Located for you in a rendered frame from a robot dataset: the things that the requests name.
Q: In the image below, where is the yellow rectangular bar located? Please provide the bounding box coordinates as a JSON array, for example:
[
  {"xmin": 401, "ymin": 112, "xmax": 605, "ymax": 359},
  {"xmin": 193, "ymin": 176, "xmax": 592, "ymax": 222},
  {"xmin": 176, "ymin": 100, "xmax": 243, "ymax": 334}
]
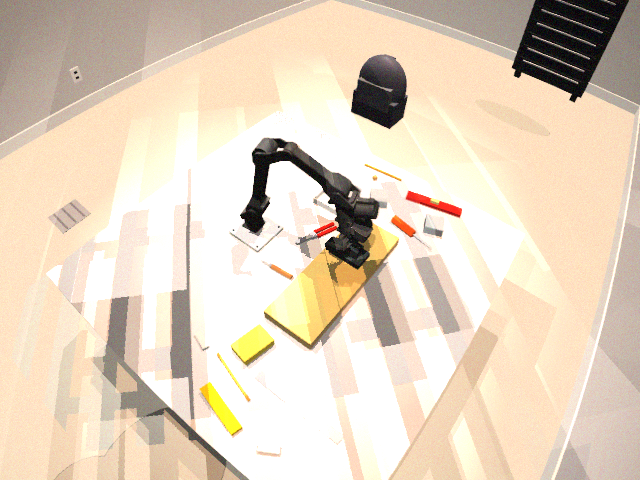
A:
[{"xmin": 200, "ymin": 382, "xmax": 243, "ymax": 436}]

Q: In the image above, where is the yellow rectangular block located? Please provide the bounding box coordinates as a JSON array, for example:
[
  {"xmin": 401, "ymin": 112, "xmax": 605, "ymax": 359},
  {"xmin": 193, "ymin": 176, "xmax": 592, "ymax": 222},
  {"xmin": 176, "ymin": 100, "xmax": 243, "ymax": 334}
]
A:
[{"xmin": 230, "ymin": 323, "xmax": 275, "ymax": 365}]

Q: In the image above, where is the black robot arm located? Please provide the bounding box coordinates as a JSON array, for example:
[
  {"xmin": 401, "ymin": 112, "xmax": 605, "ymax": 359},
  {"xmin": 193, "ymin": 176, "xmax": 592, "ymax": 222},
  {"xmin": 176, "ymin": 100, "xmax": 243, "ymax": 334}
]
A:
[{"xmin": 240, "ymin": 137, "xmax": 380, "ymax": 243}]

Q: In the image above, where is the orange wooden handle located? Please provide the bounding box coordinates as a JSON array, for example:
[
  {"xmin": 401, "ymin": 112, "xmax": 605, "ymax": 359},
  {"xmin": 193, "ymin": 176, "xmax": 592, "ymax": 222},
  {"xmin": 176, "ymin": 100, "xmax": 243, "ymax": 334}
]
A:
[{"xmin": 261, "ymin": 260, "xmax": 293, "ymax": 279}]

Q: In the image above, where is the red spirit level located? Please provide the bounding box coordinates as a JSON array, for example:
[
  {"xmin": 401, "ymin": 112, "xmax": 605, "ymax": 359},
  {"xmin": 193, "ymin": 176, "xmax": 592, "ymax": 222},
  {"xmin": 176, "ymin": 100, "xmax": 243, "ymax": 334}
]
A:
[{"xmin": 406, "ymin": 191, "xmax": 462, "ymax": 218}]

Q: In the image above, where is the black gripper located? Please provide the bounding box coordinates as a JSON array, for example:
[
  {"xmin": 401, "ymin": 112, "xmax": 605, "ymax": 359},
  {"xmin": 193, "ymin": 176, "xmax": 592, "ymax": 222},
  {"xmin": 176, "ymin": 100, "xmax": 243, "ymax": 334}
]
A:
[{"xmin": 325, "ymin": 215, "xmax": 357, "ymax": 256}]

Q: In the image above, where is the orange-handled awl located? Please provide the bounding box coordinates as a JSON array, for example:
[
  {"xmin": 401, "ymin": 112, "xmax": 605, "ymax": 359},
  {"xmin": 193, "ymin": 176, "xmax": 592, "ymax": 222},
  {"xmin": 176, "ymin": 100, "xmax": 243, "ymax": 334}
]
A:
[{"xmin": 391, "ymin": 215, "xmax": 432, "ymax": 249}]

